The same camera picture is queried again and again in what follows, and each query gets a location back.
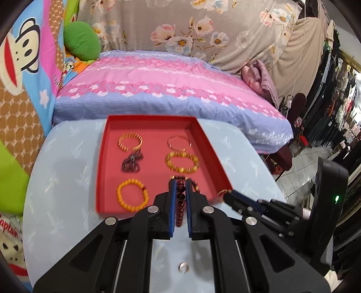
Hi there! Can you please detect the gold cuff bracelet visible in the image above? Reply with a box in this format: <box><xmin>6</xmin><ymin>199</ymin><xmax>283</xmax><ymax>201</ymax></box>
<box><xmin>118</xmin><ymin>132</ymin><xmax>143</xmax><ymax>153</ymax></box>

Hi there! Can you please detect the dark wooden chair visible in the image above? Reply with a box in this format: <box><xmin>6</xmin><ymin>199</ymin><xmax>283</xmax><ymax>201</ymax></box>
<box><xmin>271</xmin><ymin>93</ymin><xmax>309</xmax><ymax>181</ymax></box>

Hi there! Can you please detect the red cardboard box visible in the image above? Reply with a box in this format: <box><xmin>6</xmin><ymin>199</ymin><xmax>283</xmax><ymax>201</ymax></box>
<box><xmin>96</xmin><ymin>115</ymin><xmax>233</xmax><ymax>213</ymax></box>

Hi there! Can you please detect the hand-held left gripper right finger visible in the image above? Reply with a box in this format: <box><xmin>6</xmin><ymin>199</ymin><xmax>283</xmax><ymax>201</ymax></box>
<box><xmin>185</xmin><ymin>180</ymin><xmax>330</xmax><ymax>293</ymax></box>

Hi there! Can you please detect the pink and purple striped quilt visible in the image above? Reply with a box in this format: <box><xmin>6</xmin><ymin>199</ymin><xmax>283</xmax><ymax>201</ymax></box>
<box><xmin>52</xmin><ymin>50</ymin><xmax>294</xmax><ymax>154</ymax></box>

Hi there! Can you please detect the grey floral sheet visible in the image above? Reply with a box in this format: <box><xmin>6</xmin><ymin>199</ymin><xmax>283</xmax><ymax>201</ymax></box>
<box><xmin>77</xmin><ymin>0</ymin><xmax>306</xmax><ymax>76</ymax></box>

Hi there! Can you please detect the dark purple small-bead bracelet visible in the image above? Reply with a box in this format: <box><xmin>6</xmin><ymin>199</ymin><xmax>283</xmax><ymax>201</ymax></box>
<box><xmin>121</xmin><ymin>151</ymin><xmax>146</xmax><ymax>173</ymax></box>

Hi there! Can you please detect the dark red bead bracelet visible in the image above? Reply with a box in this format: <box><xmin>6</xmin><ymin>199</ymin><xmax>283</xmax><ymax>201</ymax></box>
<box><xmin>174</xmin><ymin>180</ymin><xmax>188</xmax><ymax>228</ymax></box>

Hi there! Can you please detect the row of hanging clothes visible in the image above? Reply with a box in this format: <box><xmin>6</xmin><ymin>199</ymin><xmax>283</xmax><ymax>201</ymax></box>
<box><xmin>305</xmin><ymin>0</ymin><xmax>361</xmax><ymax>153</ymax></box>

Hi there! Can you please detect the folded pink cloth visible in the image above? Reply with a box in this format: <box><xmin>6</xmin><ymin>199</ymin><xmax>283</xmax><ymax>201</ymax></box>
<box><xmin>241</xmin><ymin>59</ymin><xmax>280</xmax><ymax>106</ymax></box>

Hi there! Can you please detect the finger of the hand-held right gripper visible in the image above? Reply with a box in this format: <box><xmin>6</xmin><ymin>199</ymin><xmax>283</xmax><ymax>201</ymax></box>
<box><xmin>224</xmin><ymin>194</ymin><xmax>294</xmax><ymax>238</ymax></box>
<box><xmin>230</xmin><ymin>190</ymin><xmax>299</xmax><ymax>217</ymax></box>

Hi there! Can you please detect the thin gold bangle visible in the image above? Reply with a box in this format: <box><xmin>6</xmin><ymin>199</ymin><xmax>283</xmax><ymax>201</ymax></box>
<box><xmin>167</xmin><ymin>135</ymin><xmax>192</xmax><ymax>151</ymax></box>

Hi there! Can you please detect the yellow-green bead bracelet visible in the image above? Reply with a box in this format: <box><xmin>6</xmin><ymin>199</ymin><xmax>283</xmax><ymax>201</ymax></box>
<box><xmin>165</xmin><ymin>151</ymin><xmax>200</xmax><ymax>173</ymax></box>

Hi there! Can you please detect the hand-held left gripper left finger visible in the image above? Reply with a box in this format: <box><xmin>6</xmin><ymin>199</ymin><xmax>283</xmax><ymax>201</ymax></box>
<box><xmin>33</xmin><ymin>180</ymin><xmax>178</xmax><ymax>293</ymax></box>

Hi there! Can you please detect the colourful monkey-print blanket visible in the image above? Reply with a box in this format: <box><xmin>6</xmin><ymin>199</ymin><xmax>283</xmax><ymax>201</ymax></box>
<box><xmin>0</xmin><ymin>0</ymin><xmax>99</xmax><ymax>293</ymax></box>

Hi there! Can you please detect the beige hanging cloth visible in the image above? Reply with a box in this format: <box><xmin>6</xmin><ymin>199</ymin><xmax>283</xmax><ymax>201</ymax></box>
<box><xmin>268</xmin><ymin>15</ymin><xmax>336</xmax><ymax>102</ymax></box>

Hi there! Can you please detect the dark brown bead bracelet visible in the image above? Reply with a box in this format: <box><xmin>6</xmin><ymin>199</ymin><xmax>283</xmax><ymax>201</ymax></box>
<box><xmin>169</xmin><ymin>175</ymin><xmax>201</xmax><ymax>195</ymax></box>

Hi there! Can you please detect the orange bead bracelet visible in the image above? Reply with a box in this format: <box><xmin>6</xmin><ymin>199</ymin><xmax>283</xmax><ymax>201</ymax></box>
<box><xmin>116</xmin><ymin>178</ymin><xmax>149</xmax><ymax>212</ymax></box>

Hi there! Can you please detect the green pillow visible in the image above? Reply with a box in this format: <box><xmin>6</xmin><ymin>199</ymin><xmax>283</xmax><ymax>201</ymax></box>
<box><xmin>63</xmin><ymin>21</ymin><xmax>101</xmax><ymax>61</ymax></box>

